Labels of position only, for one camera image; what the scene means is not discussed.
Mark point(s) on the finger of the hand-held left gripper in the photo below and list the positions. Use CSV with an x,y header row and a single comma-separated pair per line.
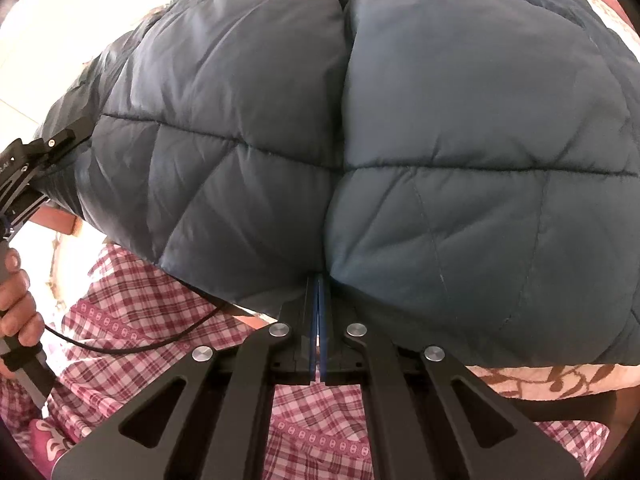
x,y
65,140

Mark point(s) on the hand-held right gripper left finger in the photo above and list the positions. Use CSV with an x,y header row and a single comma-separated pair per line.
x,y
307,340

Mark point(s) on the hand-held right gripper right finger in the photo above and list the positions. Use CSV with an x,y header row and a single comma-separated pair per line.
x,y
325,340

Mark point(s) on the dark teal padded jacket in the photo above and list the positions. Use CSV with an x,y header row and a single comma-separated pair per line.
x,y
450,110

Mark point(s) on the person's left hand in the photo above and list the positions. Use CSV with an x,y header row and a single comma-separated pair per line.
x,y
22,300

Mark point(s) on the person's pink plaid clothing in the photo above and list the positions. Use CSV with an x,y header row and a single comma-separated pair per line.
x,y
150,300

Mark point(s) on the pink slipper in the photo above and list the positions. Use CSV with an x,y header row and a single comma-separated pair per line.
x,y
47,445

